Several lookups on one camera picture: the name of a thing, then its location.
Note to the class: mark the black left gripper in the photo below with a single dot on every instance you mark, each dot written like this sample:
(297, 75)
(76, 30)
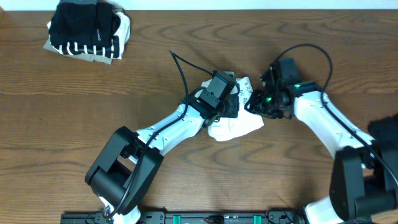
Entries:
(234, 101)

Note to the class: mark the beige folded garment bottom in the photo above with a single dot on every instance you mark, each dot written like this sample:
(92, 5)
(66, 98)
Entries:
(85, 57)

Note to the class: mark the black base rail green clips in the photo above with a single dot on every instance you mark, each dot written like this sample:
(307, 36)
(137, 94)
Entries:
(271, 216)

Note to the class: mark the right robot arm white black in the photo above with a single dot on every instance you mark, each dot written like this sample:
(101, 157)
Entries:
(364, 176)

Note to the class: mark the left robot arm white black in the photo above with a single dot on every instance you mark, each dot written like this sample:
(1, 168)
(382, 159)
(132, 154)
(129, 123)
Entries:
(122, 173)

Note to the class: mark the white printed t-shirt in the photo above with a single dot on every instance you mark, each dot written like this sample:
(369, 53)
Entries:
(229, 128)

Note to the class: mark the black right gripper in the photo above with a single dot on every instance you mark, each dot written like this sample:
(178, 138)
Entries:
(256, 107)

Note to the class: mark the dark garment at right edge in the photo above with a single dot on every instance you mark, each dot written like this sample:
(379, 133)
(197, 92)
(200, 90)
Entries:
(384, 129)

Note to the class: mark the black folded garment top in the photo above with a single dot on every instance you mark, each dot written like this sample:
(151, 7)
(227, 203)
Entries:
(86, 22)

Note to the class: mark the black white striped folded shirt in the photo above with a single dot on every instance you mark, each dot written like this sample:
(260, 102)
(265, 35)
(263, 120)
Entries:
(118, 41)

